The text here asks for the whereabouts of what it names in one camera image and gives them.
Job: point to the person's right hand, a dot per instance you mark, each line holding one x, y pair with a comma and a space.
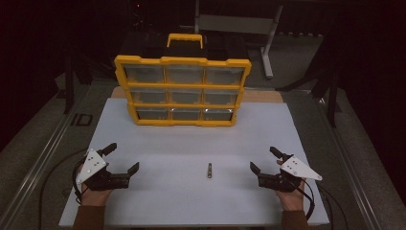
293, 200

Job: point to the white metal desk frame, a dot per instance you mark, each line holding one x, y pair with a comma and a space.
236, 24

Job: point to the aluminium rail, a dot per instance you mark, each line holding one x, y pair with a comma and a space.
348, 166
41, 163

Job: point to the single clear plastic drawer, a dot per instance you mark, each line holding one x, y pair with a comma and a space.
223, 76

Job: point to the small metal bolt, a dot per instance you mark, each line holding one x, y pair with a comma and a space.
209, 170

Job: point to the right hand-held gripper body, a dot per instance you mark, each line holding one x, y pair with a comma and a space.
287, 182

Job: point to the grid of clear drawers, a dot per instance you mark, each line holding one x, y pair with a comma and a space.
145, 74

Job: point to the tan wooden board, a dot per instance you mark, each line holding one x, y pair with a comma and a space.
261, 96

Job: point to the person's left hand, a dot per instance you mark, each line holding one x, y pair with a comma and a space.
95, 198

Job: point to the yellow black drawer organizer cabinet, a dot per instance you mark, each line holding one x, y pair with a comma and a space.
183, 86

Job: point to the white table board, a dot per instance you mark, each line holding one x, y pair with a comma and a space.
178, 143

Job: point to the black metal stand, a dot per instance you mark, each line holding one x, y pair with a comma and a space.
332, 99
68, 92

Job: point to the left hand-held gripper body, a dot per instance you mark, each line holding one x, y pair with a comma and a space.
95, 179

